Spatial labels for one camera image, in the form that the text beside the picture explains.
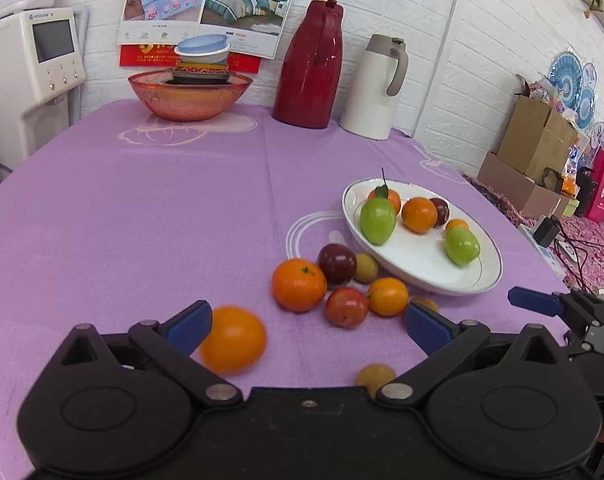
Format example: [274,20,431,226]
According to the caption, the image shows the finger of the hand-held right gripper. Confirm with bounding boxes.
[508,286,604,333]

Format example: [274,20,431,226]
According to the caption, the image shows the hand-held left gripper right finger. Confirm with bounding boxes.
[377,302,578,407]

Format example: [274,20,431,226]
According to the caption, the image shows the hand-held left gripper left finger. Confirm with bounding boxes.
[42,300,243,407]

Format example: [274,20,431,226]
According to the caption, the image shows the plain round orange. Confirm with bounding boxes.
[401,196,439,234]
[198,306,268,375]

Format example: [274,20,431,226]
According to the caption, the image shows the white plate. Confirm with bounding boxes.
[342,178,504,296]

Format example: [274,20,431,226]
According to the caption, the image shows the small red apple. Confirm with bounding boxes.
[324,287,369,330]

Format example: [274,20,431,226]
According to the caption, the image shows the yellow-green kiwi fruit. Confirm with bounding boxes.
[353,253,380,285]

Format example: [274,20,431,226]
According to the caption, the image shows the green mango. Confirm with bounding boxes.
[359,197,397,246]
[444,226,482,267]

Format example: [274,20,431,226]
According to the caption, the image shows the dark red plum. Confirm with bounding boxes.
[317,243,357,287]
[429,198,451,228]

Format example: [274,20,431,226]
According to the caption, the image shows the orange with stem nub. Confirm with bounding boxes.
[272,258,329,314]

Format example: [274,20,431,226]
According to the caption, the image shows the orange with green leaf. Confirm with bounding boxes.
[367,167,403,216]

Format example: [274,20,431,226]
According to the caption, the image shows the white power strip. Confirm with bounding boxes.
[518,225,583,281]

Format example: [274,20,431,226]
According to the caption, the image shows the black power adapter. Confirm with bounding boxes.
[533,216,563,248]

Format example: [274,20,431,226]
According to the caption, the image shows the purple patterned cloth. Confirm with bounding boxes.
[462,172,604,306]

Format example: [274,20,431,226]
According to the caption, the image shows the flat cardboard box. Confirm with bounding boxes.
[477,151,575,218]

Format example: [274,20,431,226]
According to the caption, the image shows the purple tablecloth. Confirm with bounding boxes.
[0,99,573,471]

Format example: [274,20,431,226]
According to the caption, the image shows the tall cardboard box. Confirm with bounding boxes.
[497,95,580,181]

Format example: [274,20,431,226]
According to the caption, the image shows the blue patterned plates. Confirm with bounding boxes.
[549,50,598,131]

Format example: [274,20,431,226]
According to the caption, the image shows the red glass bowl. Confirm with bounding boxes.
[128,70,254,122]

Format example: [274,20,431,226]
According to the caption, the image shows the white thermos jug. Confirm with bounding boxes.
[339,34,409,141]

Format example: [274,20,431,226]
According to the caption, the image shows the stack of dark dishes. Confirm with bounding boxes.
[168,62,235,86]

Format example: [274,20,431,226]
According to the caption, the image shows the red paper poster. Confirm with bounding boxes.
[119,44,261,68]

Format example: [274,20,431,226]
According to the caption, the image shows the white bowl with blue lid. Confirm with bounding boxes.
[174,35,231,65]

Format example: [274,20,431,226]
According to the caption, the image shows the red thermos jug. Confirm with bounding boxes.
[272,0,344,129]

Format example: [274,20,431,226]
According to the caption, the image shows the white water dispenser with screen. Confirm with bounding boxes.
[0,7,87,156]

